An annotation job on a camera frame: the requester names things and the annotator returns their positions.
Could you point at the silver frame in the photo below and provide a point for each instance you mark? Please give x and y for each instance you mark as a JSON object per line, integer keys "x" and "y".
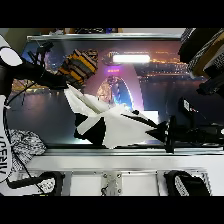
{"x": 133, "y": 160}

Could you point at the heap of clothes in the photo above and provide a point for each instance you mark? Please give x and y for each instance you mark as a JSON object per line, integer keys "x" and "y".
{"x": 200, "y": 46}

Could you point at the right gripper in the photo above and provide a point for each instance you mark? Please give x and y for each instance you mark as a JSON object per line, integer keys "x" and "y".
{"x": 157, "y": 131}

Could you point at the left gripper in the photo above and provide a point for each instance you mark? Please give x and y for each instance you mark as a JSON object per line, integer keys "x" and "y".
{"x": 53, "y": 80}

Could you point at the black and white patterned garment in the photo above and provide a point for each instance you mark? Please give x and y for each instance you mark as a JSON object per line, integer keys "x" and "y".
{"x": 25, "y": 146}

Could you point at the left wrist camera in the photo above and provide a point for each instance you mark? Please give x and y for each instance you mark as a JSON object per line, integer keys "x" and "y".
{"x": 45, "y": 50}

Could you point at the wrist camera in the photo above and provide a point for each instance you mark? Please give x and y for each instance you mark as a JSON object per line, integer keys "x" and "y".
{"x": 45, "y": 50}
{"x": 185, "y": 106}

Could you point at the orange and black striped garment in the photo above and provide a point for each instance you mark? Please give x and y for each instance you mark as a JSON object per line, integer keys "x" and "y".
{"x": 80, "y": 66}

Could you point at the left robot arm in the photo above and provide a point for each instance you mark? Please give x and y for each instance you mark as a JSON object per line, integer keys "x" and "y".
{"x": 13, "y": 66}

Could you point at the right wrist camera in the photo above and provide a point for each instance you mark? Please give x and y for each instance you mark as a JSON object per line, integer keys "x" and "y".
{"x": 185, "y": 106}

